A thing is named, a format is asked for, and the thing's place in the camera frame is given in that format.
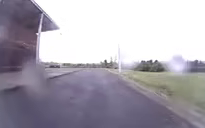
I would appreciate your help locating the distant row of trees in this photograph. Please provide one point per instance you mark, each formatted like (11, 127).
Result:
(86, 64)

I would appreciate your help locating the white pole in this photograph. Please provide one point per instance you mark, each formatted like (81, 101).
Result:
(119, 60)

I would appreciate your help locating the dark grey asphalt road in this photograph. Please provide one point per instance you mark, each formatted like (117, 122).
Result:
(96, 100)

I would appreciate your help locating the dark car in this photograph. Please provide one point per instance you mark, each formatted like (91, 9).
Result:
(54, 66)

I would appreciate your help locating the dark green bushes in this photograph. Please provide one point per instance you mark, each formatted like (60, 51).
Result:
(150, 66)

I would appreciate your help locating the pale concrete kerb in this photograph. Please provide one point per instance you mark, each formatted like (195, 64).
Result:
(163, 101)

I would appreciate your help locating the green grass verge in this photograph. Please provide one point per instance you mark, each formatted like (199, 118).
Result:
(176, 85)

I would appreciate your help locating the brick building with canopy roof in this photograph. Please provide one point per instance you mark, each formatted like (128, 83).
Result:
(13, 36)

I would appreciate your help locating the grey paved sidewalk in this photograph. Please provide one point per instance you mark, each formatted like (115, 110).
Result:
(10, 79)

